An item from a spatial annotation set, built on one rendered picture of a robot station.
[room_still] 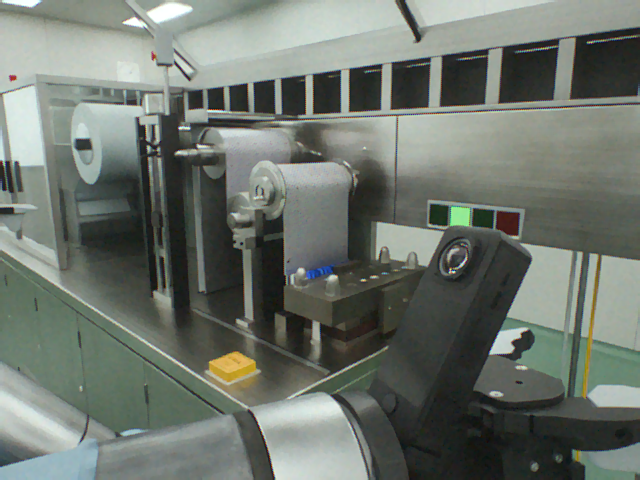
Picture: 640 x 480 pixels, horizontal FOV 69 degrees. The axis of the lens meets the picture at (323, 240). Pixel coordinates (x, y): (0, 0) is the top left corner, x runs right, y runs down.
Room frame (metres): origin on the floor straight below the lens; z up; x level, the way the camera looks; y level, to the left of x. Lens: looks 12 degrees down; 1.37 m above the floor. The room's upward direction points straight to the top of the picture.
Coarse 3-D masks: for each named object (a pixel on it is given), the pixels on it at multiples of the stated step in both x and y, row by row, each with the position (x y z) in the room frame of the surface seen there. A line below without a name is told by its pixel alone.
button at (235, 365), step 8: (216, 360) 0.90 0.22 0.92; (224, 360) 0.90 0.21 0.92; (232, 360) 0.90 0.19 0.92; (240, 360) 0.90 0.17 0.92; (248, 360) 0.90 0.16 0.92; (216, 368) 0.87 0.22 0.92; (224, 368) 0.86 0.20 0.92; (232, 368) 0.86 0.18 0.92; (240, 368) 0.87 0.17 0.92; (248, 368) 0.88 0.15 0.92; (224, 376) 0.85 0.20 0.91; (232, 376) 0.85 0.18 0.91; (240, 376) 0.87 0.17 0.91
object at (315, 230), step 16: (288, 208) 1.14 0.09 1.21; (304, 208) 1.18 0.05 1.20; (320, 208) 1.22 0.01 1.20; (336, 208) 1.26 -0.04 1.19; (288, 224) 1.14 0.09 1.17; (304, 224) 1.18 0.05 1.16; (320, 224) 1.22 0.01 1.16; (336, 224) 1.26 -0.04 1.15; (288, 240) 1.14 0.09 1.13; (304, 240) 1.18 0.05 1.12; (320, 240) 1.22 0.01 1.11; (336, 240) 1.26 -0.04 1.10; (288, 256) 1.14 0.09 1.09; (304, 256) 1.18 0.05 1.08; (320, 256) 1.22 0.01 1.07; (336, 256) 1.26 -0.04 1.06; (288, 272) 1.14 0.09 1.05
